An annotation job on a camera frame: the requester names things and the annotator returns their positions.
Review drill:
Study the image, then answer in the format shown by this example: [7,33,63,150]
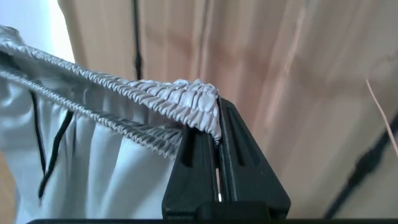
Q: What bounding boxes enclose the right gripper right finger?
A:
[216,98,292,218]

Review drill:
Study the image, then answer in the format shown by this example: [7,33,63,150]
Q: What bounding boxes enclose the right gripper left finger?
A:
[161,126,220,218]

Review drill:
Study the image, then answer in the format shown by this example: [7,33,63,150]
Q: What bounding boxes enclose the pale grey shorts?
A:
[0,24,223,222]

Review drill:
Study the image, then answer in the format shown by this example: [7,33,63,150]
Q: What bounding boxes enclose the black clothes rack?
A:
[132,0,398,219]

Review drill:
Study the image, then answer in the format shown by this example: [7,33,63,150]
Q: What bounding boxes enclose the pink clothes hanger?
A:
[365,79,398,158]

